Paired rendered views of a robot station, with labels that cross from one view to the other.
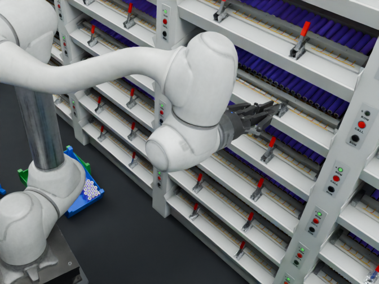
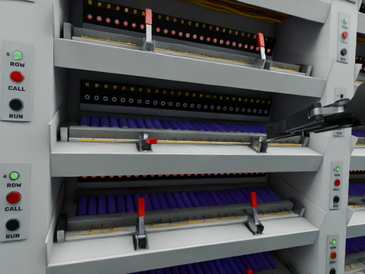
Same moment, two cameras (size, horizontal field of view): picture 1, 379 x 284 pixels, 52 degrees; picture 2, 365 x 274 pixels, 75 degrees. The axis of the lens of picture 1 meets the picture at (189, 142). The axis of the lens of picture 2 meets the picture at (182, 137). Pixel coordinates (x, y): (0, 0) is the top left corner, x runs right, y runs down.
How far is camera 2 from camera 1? 1.07 m
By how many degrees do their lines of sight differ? 68
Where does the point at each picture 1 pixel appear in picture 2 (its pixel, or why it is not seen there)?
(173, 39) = (45, 110)
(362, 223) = (354, 218)
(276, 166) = (269, 229)
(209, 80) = not seen: outside the picture
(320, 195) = (328, 218)
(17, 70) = not seen: outside the picture
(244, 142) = (216, 232)
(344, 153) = (334, 149)
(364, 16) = (314, 10)
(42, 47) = not seen: outside the picture
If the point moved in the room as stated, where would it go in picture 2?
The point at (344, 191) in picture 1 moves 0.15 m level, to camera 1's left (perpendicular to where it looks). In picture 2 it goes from (344, 192) to (352, 207)
